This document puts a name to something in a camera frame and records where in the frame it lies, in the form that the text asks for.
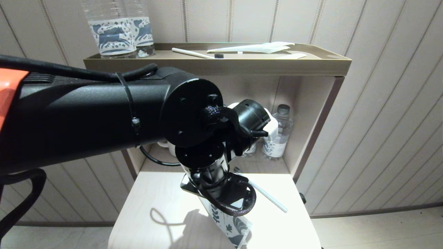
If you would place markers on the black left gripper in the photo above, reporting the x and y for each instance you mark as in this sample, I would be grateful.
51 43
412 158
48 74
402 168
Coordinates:
228 192

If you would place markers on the white blue-patterned plastic bag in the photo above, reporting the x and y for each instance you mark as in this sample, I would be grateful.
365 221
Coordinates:
225 224

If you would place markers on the white packet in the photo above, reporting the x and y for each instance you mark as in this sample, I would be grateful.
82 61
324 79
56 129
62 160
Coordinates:
256 47

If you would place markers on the small clear water bottle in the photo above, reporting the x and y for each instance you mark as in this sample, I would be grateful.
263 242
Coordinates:
280 138
250 151

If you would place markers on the white toothbrush dark bristles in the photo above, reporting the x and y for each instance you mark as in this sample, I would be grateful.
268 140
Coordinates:
192 53
273 202

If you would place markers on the white ribbed mug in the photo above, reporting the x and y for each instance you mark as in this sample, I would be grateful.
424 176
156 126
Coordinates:
171 150

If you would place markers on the black power plug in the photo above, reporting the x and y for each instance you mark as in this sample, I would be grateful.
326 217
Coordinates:
303 198

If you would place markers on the beige shelf unit bronze tray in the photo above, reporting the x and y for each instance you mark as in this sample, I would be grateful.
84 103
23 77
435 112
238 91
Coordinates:
277 65

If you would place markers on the flat white sachet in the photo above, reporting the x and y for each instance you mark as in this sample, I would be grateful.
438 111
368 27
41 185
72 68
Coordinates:
292 56

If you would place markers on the large blue-label water bottle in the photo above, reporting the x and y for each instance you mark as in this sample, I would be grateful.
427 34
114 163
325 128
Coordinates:
112 34
143 31

